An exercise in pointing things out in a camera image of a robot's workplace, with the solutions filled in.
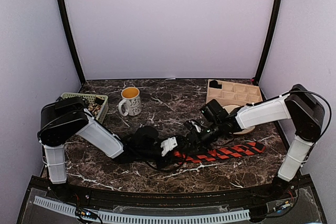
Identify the wooden compartment organizer box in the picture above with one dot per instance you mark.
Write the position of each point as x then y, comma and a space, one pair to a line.
233, 93

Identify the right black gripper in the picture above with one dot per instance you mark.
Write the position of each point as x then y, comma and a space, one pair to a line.
196, 140

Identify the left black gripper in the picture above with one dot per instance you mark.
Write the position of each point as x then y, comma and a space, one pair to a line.
168, 159

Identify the red navy striped tie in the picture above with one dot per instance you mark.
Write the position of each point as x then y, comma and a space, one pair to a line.
224, 153

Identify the black rolled tie in box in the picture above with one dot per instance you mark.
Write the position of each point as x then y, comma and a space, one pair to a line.
215, 84

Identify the green plastic basket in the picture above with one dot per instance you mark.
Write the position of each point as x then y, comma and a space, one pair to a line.
102, 113

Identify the white slotted cable duct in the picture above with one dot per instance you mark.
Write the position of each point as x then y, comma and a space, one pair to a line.
142, 215

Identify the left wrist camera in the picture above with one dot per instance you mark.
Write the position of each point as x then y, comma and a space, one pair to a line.
168, 145

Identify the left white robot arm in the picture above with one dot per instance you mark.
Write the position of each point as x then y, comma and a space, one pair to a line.
61, 120

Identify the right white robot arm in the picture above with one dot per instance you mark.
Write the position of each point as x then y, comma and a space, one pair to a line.
299, 105

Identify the right black frame post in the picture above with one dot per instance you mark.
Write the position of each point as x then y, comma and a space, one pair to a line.
268, 41

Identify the black frame post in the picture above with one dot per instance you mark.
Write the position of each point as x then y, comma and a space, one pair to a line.
70, 40
268, 41

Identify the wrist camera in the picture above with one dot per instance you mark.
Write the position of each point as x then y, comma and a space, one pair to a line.
196, 126
168, 145

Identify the white patterned mug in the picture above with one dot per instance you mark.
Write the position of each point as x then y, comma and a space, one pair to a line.
131, 102

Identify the black front rail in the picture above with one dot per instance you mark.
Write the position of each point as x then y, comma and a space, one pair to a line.
254, 197

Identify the brown patterned tie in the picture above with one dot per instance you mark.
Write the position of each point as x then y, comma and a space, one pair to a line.
94, 106

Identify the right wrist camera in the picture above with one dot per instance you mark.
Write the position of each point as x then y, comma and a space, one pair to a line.
196, 126

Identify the left black frame post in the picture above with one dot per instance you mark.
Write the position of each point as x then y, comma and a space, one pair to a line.
70, 40

